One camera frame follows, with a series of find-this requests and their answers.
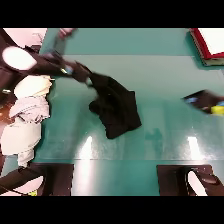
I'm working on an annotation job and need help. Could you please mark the olive garment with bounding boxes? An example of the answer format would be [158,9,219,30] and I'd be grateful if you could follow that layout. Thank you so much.
[201,57,224,67]

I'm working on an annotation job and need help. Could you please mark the white garment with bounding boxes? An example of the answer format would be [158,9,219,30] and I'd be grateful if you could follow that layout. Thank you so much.
[198,28,224,56]
[0,115,43,168]

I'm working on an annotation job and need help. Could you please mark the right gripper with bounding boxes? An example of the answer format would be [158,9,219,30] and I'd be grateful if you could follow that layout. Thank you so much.
[182,89,221,114]

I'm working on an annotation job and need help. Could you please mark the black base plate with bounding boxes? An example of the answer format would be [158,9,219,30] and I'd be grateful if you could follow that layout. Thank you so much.
[156,164,215,197]
[41,162,75,197]

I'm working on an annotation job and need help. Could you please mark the black garment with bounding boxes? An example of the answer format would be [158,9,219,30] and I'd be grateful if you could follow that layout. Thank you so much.
[87,71,143,140]

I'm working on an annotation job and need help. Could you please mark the grey garment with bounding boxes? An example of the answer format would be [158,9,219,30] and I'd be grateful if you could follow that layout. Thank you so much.
[8,95,51,125]

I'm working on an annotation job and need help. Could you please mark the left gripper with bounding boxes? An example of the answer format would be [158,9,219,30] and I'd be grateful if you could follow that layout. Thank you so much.
[70,61,94,86]

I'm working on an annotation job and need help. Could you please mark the cream garment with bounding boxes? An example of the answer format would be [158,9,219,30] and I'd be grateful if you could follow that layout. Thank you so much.
[13,74,53,100]

